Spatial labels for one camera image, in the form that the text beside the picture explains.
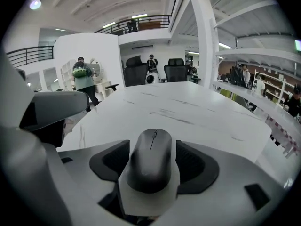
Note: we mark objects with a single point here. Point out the green plush backpack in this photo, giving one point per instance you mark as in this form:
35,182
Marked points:
80,70

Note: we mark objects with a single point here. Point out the white curved counter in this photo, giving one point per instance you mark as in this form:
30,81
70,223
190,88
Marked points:
258,100

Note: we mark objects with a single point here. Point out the black curved railing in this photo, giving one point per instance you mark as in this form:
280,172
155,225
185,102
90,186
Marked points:
28,55

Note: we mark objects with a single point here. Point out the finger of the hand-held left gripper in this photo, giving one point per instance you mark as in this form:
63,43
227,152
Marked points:
58,100

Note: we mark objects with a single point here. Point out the white wall shelving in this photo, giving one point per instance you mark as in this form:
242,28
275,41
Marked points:
275,86

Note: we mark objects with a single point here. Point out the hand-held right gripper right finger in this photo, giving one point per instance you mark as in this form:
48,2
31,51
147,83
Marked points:
223,185

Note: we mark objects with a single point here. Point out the checkered mat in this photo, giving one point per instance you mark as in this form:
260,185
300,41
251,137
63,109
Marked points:
284,135

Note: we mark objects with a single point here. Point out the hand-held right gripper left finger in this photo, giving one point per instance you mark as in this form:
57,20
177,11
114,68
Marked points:
77,173

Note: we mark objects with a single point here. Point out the ceiling light tube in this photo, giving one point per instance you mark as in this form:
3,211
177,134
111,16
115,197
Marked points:
108,25
139,16
225,45

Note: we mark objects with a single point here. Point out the round mirror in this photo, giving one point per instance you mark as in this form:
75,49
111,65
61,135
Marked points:
96,66

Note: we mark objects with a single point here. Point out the black office chair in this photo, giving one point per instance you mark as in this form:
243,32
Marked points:
175,72
112,86
135,73

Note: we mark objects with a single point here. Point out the black balcony railing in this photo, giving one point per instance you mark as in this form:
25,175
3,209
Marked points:
150,22

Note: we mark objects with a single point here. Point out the white bookshelf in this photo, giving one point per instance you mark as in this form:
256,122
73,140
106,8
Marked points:
67,74

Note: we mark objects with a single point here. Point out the white dome pet carrier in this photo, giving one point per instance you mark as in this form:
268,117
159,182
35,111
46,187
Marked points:
152,78

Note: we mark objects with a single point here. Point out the round ceiling lamp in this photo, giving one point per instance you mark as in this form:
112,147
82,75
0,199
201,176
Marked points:
35,4

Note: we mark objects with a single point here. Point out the white column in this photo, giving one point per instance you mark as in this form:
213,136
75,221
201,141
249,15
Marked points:
205,43

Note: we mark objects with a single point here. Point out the green chair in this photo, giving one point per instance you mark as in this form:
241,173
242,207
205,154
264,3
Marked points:
227,94

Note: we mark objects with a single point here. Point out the white ornate table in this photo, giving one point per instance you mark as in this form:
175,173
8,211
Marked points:
102,87

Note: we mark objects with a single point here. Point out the grey computer mouse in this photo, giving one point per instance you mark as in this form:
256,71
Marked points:
148,163

